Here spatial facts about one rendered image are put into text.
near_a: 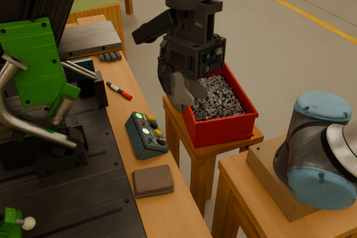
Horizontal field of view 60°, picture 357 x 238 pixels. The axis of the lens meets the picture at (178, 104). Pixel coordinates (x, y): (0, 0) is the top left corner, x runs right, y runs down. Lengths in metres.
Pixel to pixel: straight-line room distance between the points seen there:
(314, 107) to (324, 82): 2.26
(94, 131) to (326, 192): 0.66
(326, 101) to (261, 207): 0.33
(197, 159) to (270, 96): 1.67
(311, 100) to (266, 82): 2.06
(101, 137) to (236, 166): 0.41
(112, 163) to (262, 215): 0.42
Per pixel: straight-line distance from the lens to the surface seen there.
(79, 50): 0.94
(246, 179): 0.92
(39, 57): 0.82
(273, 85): 2.77
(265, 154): 0.90
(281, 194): 0.85
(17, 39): 0.81
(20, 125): 0.85
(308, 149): 0.63
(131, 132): 0.93
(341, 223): 0.93
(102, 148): 0.93
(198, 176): 1.12
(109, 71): 1.24
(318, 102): 0.73
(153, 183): 0.80
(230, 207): 1.06
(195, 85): 0.55
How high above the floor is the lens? 1.58
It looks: 40 degrees down
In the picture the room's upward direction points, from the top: straight up
